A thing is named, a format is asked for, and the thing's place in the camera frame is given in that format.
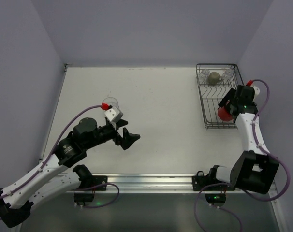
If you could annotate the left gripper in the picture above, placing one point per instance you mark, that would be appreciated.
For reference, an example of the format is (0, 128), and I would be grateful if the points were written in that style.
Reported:
(119, 134)

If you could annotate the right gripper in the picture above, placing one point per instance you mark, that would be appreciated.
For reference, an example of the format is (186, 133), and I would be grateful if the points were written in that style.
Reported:
(230, 106)

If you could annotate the red mug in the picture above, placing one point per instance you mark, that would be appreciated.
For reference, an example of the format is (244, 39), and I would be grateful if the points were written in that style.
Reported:
(224, 115)

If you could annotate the clear faceted glass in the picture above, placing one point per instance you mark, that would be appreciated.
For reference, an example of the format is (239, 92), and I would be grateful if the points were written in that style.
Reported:
(110, 103)

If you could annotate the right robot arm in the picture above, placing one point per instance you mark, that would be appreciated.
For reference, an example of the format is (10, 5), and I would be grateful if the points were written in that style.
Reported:
(255, 169)

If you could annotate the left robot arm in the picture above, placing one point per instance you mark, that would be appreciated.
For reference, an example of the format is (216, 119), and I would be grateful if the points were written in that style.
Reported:
(61, 172)

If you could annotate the clear glass back right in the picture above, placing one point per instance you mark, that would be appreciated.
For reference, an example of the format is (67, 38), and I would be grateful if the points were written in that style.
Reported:
(228, 74)

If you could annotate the olive green mug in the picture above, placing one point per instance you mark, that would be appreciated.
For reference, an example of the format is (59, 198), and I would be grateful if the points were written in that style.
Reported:
(214, 78)

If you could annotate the clear glass back left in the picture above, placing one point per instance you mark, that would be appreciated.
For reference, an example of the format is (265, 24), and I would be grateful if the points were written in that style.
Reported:
(203, 76)

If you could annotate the black wire dish rack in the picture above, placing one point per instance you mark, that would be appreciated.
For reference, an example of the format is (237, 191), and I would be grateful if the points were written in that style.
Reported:
(210, 96)

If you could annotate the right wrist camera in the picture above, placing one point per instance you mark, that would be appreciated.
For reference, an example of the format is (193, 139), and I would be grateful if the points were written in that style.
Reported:
(256, 90)

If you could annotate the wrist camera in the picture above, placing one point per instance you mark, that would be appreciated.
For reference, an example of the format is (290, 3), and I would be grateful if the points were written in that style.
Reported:
(113, 115)
(256, 90)

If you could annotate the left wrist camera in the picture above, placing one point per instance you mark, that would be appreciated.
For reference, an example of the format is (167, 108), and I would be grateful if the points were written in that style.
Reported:
(113, 115)

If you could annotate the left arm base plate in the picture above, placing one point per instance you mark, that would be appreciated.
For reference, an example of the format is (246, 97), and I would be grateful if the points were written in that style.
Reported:
(93, 180)

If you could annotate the aluminium mounting rail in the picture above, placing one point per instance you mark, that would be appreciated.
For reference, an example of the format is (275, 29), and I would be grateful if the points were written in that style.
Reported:
(115, 183)

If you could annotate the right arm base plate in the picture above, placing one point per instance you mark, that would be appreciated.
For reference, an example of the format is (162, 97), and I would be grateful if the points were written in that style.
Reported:
(201, 180)

